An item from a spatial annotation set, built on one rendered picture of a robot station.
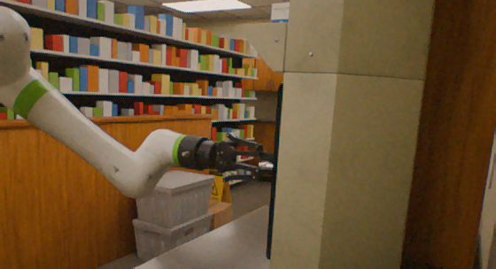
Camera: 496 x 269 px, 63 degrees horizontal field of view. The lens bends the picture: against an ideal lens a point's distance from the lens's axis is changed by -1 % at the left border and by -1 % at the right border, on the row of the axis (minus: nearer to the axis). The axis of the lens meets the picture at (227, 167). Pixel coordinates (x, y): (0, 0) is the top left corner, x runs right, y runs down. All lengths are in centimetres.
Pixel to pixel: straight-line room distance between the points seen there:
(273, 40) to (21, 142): 208
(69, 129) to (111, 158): 13
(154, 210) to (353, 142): 249
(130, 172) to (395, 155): 62
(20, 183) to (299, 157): 215
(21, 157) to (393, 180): 226
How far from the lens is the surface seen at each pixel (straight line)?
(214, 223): 378
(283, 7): 99
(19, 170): 275
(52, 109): 112
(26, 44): 107
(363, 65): 86
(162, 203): 313
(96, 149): 109
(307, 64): 85
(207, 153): 105
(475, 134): 117
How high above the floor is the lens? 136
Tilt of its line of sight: 10 degrees down
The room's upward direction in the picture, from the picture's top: 3 degrees clockwise
